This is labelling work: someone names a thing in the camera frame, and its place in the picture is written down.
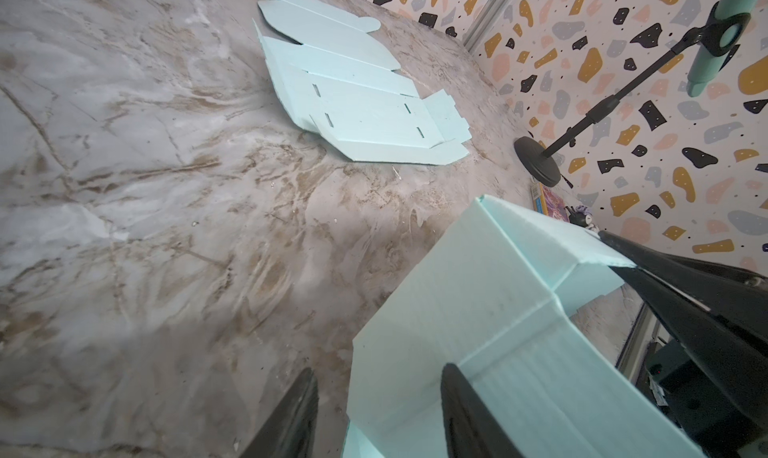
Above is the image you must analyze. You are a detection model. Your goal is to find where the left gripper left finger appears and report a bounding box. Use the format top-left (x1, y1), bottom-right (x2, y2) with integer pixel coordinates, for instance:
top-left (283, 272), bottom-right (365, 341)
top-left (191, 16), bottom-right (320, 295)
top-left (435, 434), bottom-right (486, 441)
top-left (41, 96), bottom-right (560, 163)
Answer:
top-left (240, 367), bottom-right (319, 458)

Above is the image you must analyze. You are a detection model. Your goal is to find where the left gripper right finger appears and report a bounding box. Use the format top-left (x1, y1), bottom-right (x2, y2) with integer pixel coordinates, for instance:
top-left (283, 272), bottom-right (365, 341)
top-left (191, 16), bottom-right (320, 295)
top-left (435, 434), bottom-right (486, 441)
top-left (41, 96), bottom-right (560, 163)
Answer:
top-left (440, 363), bottom-right (523, 458)

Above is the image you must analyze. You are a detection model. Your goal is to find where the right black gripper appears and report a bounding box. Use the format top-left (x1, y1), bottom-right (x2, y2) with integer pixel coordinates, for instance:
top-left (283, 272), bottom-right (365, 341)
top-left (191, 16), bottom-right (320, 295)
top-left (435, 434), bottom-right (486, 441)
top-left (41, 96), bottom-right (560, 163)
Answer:
top-left (598, 231), bottom-right (767, 457)

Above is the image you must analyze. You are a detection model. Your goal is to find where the mint paper box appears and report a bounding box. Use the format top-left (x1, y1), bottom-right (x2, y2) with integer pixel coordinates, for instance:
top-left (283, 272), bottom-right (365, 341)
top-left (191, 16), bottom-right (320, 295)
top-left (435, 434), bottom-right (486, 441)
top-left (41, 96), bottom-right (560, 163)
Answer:
top-left (343, 195), bottom-right (701, 457)

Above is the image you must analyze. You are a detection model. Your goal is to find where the colourful small card box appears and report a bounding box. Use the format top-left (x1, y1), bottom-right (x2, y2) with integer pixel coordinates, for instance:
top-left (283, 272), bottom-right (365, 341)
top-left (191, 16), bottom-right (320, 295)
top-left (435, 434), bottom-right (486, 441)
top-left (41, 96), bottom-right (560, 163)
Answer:
top-left (530, 179), bottom-right (569, 222)

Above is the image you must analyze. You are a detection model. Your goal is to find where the mint flat box far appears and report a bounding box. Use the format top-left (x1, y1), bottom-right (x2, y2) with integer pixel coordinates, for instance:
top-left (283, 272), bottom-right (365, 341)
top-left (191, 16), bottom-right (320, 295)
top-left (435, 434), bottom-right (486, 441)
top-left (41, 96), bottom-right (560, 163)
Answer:
top-left (258, 0), bottom-right (471, 165)

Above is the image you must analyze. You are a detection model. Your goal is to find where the small black white figurine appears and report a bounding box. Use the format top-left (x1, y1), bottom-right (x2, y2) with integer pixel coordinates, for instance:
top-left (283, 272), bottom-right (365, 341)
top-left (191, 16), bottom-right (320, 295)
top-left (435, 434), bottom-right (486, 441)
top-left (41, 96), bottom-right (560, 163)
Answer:
top-left (567, 207), bottom-right (599, 231)

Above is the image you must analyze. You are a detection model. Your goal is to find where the mint green microphone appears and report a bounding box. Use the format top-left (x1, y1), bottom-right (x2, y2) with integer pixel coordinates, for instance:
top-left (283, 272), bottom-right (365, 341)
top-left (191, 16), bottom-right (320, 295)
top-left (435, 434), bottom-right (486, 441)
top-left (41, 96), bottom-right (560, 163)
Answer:
top-left (684, 0), bottom-right (758, 98)

